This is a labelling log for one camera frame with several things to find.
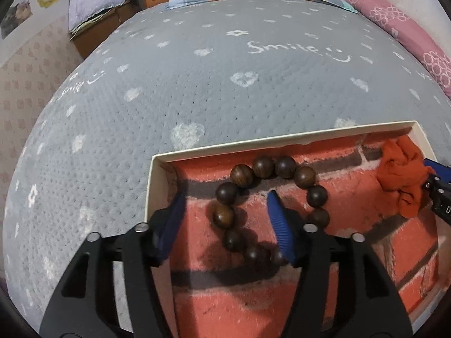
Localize grey patterned blanket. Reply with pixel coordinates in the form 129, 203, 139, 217
2, 0, 451, 338

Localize orange scrunchie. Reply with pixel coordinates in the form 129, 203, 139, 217
375, 137, 435, 219

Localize pink patterned bolster pillow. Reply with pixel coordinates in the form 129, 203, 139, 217
333, 0, 451, 99

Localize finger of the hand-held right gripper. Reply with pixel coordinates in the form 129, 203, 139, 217
422, 158, 451, 224

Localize white box with red lining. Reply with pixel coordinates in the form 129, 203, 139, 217
144, 120, 441, 338

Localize brown wooden nightstand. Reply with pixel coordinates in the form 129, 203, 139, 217
68, 0, 142, 60

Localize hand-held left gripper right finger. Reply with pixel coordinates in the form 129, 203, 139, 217
266, 190, 413, 338

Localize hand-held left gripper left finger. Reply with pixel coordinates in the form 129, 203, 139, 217
39, 190, 187, 338

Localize dark wooden bead bracelet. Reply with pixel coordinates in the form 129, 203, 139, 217
211, 155, 331, 266

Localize dark animal wall sticker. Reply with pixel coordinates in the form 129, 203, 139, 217
0, 2, 36, 39

